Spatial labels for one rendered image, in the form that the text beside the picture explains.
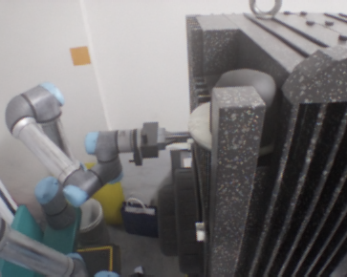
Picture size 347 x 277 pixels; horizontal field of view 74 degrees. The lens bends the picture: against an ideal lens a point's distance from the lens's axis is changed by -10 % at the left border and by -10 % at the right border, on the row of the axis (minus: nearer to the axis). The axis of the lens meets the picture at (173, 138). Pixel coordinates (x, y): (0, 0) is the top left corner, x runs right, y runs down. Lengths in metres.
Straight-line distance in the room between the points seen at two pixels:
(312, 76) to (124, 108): 1.40
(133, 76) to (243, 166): 1.26
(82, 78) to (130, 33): 0.36
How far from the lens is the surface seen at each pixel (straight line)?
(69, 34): 1.42
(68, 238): 1.28
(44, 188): 1.21
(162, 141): 0.76
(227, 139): 0.23
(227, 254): 0.39
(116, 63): 1.46
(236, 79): 0.28
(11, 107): 1.00
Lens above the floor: 1.71
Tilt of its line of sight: 35 degrees down
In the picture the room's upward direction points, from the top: 5 degrees counter-clockwise
